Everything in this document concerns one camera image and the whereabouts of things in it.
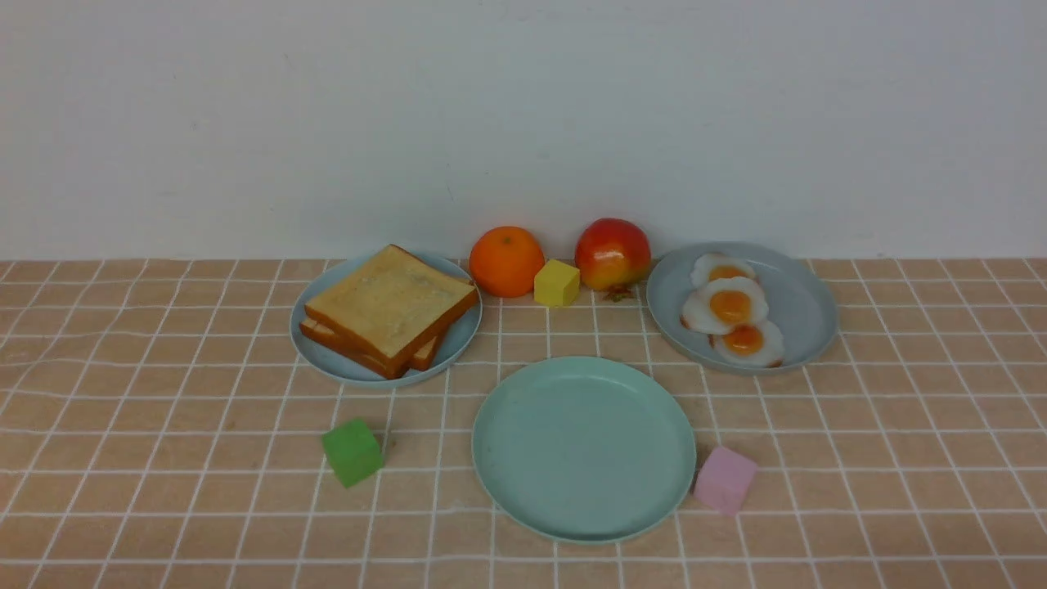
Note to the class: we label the green cube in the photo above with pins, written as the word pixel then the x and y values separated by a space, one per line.
pixel 352 451

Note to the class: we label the pink cube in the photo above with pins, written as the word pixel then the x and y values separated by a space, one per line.
pixel 722 482

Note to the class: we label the fried egg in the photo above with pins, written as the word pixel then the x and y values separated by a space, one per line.
pixel 723 305
pixel 716 266
pixel 760 345

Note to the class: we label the red apple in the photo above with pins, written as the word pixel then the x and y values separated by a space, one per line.
pixel 612 255

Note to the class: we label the yellow cube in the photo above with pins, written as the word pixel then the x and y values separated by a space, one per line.
pixel 557 284

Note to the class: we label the grey egg plate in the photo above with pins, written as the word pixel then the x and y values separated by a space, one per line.
pixel 801 306

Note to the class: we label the teal centre plate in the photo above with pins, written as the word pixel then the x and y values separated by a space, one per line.
pixel 584 450

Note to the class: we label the orange fruit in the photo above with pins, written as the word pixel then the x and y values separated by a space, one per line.
pixel 505 261

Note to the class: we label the light blue bread plate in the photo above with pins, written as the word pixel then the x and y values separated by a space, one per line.
pixel 337 358

